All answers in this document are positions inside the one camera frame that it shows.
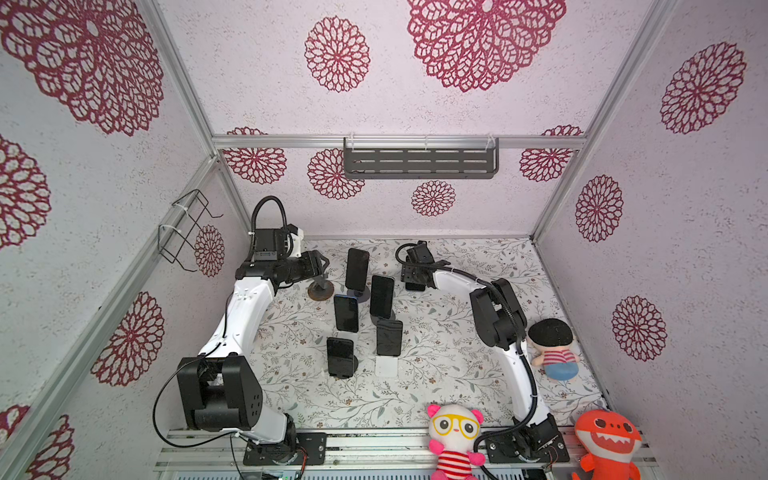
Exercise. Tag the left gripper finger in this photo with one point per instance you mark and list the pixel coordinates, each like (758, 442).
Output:
(315, 279)
(319, 261)

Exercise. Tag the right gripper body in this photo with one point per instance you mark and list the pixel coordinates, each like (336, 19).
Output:
(410, 274)

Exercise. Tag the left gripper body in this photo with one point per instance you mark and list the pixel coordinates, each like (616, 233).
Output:
(296, 267)

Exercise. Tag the teal-edged black phone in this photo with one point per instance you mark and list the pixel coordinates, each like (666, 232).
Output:
(382, 295)

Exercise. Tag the blue-edged black phone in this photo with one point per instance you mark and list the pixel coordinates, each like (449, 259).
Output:
(346, 311)

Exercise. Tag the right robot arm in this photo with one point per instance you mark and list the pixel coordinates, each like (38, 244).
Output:
(500, 324)

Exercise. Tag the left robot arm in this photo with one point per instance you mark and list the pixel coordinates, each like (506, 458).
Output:
(218, 389)

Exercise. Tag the wood-base round phone stand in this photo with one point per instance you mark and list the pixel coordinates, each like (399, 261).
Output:
(320, 289)

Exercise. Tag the purple phone stand far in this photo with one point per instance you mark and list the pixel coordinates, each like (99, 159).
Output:
(362, 296)

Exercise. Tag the purple phone stand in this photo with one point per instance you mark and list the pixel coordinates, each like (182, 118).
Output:
(376, 319)
(362, 296)

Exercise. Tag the purple phone stand middle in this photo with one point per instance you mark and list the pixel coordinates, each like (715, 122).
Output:
(376, 319)

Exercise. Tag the silver phone stand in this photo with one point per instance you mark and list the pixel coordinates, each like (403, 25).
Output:
(351, 336)

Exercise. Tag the black round phone stand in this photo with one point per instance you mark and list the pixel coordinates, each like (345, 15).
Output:
(342, 366)

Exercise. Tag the white phone stand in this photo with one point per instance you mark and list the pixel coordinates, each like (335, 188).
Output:
(386, 366)

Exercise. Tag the black-haired boy plush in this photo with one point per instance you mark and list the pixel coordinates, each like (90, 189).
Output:
(552, 338)

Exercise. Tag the pink white plush with glasses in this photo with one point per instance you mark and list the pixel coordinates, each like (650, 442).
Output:
(453, 430)

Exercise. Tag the red monster plush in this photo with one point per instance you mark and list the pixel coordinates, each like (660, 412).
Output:
(611, 440)

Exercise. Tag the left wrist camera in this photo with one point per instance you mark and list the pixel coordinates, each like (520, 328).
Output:
(294, 239)

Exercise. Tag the grey wall shelf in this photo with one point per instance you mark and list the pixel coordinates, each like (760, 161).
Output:
(425, 163)

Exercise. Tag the black wire wall rack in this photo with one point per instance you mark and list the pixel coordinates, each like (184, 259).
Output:
(175, 235)

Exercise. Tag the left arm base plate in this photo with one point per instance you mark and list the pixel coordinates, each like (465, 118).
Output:
(303, 448)

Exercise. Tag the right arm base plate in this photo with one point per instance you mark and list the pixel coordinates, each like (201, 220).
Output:
(528, 446)

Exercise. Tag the aluminium mounting rail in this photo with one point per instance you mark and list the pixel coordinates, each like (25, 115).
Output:
(393, 453)

